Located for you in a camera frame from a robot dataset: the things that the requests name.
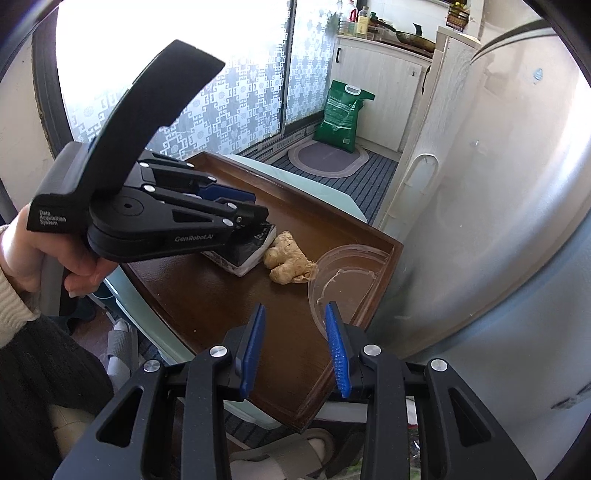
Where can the green rice bag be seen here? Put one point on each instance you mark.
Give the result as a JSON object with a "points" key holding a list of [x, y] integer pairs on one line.
{"points": [[341, 115]]}

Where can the clear plastic lid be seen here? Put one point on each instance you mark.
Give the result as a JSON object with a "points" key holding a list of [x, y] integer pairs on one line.
{"points": [[323, 286]]}

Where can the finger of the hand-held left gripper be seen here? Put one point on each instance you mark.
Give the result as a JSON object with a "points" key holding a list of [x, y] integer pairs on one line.
{"points": [[249, 217], [231, 194]]}

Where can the beige two-door refrigerator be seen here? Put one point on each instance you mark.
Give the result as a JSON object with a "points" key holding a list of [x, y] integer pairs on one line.
{"points": [[485, 207]]}

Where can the yellow oil bottle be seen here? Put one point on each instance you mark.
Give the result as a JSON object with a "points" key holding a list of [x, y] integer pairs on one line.
{"points": [[364, 23]]}

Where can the grey slipper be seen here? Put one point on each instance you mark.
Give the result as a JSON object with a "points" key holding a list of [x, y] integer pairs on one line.
{"points": [[286, 454], [121, 346]]}

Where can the person's left forearm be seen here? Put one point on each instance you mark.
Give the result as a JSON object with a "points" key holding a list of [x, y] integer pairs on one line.
{"points": [[14, 314]]}

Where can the clear bottle red cap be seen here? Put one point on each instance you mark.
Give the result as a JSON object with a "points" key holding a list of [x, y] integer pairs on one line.
{"points": [[352, 18]]}

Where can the person's black clothing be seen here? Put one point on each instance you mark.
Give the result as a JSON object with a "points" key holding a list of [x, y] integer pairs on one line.
{"points": [[41, 378]]}

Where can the white plastic loop frame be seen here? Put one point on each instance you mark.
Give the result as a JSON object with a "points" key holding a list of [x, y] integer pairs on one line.
{"points": [[402, 184]]}

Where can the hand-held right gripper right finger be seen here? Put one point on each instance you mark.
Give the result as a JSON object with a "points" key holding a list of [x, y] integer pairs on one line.
{"points": [[337, 350]]}

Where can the grey oval floor mat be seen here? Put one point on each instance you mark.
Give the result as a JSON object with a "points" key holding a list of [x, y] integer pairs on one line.
{"points": [[323, 159]]}

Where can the black white carton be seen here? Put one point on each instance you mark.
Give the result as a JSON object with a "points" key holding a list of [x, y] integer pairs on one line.
{"points": [[244, 261]]}

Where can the ginger root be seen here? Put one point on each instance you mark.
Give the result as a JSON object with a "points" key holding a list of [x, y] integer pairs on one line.
{"points": [[286, 258]]}

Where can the dark frying pan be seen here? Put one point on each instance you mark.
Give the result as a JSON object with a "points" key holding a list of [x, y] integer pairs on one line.
{"points": [[415, 42]]}

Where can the white single-door kitchen cabinet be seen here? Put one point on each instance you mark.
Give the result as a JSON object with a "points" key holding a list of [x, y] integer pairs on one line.
{"points": [[378, 92]]}

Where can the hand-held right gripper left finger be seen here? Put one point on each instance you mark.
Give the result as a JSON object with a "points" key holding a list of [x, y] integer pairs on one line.
{"points": [[254, 350]]}

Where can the small black flared object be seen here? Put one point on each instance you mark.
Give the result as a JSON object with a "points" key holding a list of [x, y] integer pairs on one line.
{"points": [[417, 28]]}

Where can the patterned frosted glass door panel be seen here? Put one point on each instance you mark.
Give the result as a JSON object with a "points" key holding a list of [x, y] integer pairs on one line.
{"points": [[309, 69], [207, 92]]}

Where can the wall spice rack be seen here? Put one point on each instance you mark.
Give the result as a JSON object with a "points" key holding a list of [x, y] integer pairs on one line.
{"points": [[458, 16]]}

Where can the person's left hand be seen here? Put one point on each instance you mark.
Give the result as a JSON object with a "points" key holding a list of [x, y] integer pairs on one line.
{"points": [[21, 258]]}

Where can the brown wooden tray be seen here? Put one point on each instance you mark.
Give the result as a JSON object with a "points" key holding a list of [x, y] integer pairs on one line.
{"points": [[207, 300]]}

